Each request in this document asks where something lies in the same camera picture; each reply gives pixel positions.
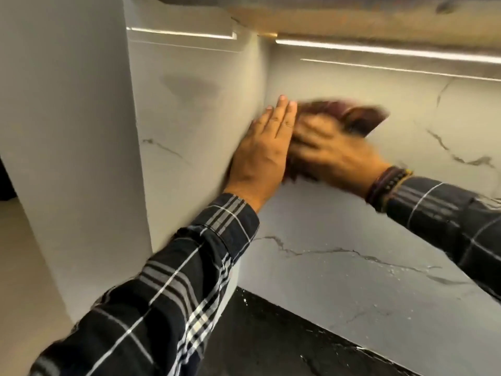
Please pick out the person's right hand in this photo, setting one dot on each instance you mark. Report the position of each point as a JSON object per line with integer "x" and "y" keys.
{"x": 340, "y": 160}

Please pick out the person's right fingers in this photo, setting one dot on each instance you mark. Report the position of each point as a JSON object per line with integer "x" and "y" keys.
{"x": 315, "y": 131}

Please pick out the person's left little finger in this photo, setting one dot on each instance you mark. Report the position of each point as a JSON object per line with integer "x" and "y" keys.
{"x": 257, "y": 127}

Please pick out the short LED light strip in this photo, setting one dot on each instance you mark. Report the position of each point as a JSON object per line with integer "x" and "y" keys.
{"x": 184, "y": 32}

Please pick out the person's left forearm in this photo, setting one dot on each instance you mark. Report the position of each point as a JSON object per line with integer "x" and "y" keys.
{"x": 156, "y": 293}

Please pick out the person's right forearm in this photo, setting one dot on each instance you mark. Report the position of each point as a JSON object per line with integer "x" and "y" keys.
{"x": 450, "y": 219}

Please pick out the person's left middle finger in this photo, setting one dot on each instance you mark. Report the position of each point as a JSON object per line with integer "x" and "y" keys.
{"x": 281, "y": 113}

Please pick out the wooden overhead cabinet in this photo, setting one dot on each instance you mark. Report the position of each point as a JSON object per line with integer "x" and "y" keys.
{"x": 352, "y": 15}

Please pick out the maroon cleaning cloth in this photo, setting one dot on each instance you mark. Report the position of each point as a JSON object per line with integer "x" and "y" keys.
{"x": 358, "y": 119}

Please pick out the person's left hand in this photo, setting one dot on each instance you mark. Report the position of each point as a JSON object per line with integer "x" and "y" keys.
{"x": 256, "y": 160}

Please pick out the long LED light strip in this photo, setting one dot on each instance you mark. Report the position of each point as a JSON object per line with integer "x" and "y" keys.
{"x": 391, "y": 49}

